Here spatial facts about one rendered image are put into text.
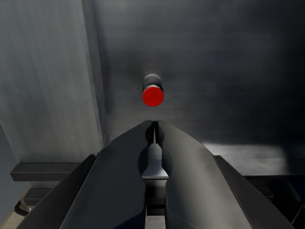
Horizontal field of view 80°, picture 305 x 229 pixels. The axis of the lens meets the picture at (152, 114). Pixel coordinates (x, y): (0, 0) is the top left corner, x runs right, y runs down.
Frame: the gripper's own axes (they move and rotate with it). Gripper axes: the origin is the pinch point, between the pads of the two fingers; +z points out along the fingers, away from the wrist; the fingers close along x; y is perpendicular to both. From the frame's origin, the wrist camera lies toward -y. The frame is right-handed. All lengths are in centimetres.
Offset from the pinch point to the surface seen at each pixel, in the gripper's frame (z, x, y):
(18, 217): 95, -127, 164
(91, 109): 10.3, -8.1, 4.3
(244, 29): 10.5, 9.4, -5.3
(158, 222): 10.3, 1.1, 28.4
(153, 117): 10.3, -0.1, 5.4
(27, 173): 8.1, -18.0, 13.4
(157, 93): 5.7, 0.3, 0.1
